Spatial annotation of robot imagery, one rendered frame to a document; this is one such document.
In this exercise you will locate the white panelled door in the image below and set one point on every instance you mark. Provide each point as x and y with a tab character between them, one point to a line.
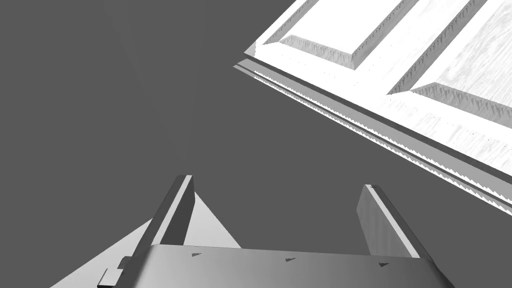
404	56

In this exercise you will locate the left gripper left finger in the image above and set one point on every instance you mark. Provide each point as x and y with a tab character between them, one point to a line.
171	218

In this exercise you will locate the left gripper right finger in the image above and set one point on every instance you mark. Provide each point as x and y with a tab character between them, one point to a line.
384	228

